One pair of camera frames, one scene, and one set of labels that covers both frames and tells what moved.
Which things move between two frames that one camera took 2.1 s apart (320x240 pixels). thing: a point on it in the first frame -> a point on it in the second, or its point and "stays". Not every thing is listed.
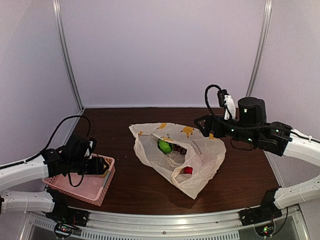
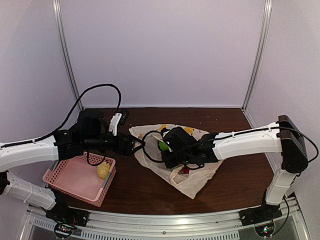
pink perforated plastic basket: [91, 188] stays
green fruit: [165, 146] stays
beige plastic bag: [188, 158] stays
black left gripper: [97, 167] -> [127, 150]
